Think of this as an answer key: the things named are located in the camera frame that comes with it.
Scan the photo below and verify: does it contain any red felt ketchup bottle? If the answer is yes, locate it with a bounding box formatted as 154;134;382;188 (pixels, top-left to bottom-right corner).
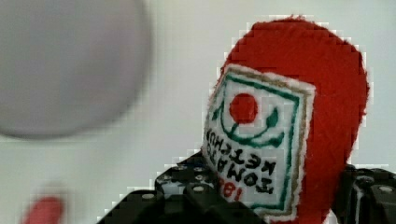
202;17;369;224

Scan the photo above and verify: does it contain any large grey round plate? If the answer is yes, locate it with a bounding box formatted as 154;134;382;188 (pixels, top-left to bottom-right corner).
0;0;151;139

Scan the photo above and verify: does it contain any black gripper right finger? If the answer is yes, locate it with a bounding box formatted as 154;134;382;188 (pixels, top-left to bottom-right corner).
332;164;396;224

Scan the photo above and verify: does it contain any large red strawberry toy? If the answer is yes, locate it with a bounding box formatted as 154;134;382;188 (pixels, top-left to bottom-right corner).
21;196;64;224

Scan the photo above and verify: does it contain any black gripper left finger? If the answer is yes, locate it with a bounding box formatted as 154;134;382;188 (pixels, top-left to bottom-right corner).
97;152;265;224

